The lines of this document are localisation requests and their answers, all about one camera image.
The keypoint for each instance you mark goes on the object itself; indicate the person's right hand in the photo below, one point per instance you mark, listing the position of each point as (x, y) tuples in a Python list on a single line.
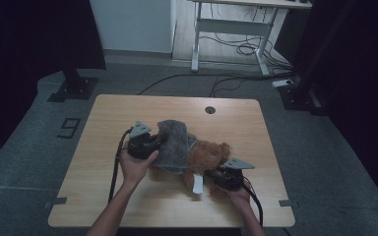
[(239, 196)]

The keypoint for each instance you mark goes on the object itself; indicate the white desk frame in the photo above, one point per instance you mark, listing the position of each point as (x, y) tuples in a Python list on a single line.
[(229, 26)]

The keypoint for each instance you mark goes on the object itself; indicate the black stand base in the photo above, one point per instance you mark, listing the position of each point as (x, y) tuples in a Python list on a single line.
[(300, 98), (75, 88)]

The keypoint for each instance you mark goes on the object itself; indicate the person's left hand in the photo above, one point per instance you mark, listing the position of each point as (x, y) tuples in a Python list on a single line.
[(136, 168)]

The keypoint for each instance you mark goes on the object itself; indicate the grey tape strip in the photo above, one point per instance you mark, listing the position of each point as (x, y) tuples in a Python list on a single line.
[(56, 202), (288, 203)]

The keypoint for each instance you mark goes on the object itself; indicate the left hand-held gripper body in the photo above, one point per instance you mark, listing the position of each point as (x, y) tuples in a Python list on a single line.
[(141, 147)]

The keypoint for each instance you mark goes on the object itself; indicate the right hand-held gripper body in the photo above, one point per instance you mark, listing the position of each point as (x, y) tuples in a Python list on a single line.
[(229, 178)]

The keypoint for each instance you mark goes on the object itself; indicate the black tape floor marking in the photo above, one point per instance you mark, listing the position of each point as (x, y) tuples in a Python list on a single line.
[(69, 128)]

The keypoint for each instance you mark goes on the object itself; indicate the white power strip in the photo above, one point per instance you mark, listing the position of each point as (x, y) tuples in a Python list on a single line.
[(282, 83)]

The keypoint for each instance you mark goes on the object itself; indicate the black curtain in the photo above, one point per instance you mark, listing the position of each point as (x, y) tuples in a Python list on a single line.
[(357, 82), (29, 49)]

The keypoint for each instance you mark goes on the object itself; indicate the brown teddy bear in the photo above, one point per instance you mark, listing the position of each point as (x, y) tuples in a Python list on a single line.
[(210, 157)]

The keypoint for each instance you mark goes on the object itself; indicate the grey towel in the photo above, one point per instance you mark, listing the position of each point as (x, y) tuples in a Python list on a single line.
[(174, 147)]

